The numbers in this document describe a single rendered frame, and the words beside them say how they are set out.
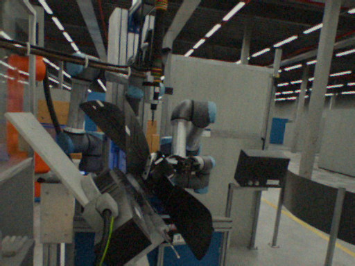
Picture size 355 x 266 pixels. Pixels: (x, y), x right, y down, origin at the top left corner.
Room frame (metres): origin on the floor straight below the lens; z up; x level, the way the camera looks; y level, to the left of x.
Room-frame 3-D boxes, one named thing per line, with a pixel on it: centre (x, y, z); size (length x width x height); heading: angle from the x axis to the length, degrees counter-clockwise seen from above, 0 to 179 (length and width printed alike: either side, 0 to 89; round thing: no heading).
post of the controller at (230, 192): (1.66, -0.31, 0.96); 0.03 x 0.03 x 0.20; 14
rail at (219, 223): (1.55, 0.10, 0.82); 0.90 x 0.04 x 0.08; 104
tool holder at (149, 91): (1.17, 0.12, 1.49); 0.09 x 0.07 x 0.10; 139
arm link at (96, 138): (1.80, 0.53, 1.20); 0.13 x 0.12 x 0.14; 146
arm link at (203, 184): (1.51, -0.11, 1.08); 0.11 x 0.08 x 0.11; 98
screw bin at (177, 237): (1.41, 0.00, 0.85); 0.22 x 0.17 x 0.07; 120
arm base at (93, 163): (1.80, 0.53, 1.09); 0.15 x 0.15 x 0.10
